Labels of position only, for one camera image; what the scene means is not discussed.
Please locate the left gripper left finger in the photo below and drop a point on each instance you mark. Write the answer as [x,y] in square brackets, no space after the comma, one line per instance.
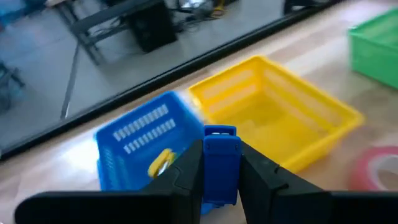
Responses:
[155,205]

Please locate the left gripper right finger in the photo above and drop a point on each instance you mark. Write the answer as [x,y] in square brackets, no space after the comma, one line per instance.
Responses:
[295,205]

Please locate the small yellow stapler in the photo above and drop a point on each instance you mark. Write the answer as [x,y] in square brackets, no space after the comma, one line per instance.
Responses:
[160,163]

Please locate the pink tape roll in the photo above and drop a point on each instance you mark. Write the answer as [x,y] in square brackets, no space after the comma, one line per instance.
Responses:
[360,171]

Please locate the small blue stapler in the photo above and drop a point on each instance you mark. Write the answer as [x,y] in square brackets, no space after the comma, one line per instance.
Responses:
[222,168]

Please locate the green plastic basket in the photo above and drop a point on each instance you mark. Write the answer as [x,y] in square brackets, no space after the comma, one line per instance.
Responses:
[376,46]

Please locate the blue plastic basket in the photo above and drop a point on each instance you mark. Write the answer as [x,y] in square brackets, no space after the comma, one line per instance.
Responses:
[140,149]

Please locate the yellow plastic basket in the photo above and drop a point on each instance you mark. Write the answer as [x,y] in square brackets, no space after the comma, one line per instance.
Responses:
[273,124]

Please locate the black computer tower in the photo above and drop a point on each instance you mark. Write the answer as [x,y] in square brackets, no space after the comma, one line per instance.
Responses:
[152,28]

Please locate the black metal table legs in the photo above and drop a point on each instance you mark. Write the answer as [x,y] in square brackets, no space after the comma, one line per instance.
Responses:
[84,28]

